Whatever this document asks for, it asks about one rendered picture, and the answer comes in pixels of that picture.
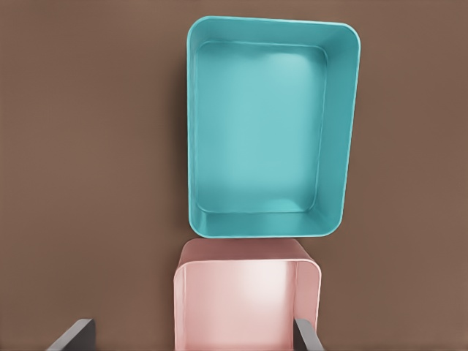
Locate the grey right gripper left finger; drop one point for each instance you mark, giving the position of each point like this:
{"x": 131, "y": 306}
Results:
{"x": 75, "y": 336}

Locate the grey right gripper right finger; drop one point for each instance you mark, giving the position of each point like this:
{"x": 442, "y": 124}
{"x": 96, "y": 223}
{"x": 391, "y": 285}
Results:
{"x": 308, "y": 335}

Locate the pink rectangular tray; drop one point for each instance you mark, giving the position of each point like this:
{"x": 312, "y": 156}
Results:
{"x": 234, "y": 303}

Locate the teal rectangular tray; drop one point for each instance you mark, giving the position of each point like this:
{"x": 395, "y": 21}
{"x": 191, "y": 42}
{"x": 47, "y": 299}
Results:
{"x": 259, "y": 124}

